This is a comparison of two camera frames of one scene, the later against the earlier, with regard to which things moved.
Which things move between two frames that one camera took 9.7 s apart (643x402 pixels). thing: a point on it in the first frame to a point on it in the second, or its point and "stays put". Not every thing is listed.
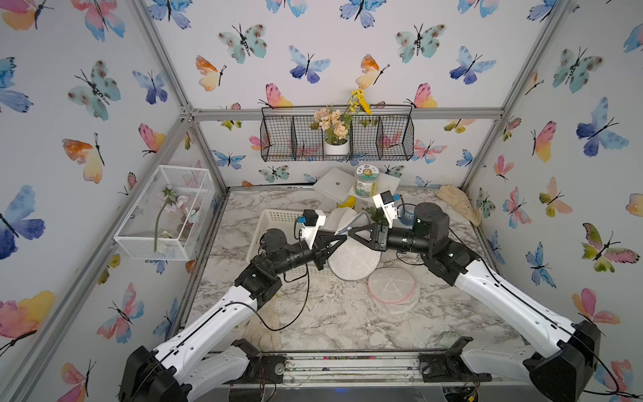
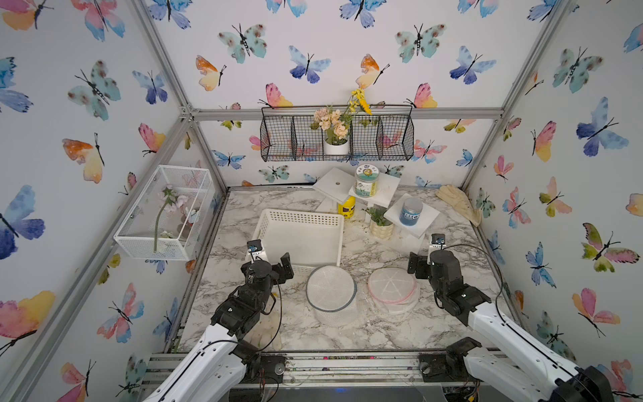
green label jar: x=367 y=180 stays put
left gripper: x=318 y=252 to x=279 y=277
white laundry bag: x=354 y=260 to x=331 y=294
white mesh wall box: x=167 y=218 stays put
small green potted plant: x=377 y=214 stays put
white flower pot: x=336 y=150 stays put
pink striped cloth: x=395 y=290 stays put
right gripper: x=380 y=229 to x=422 y=265
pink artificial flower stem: x=172 y=203 stays put
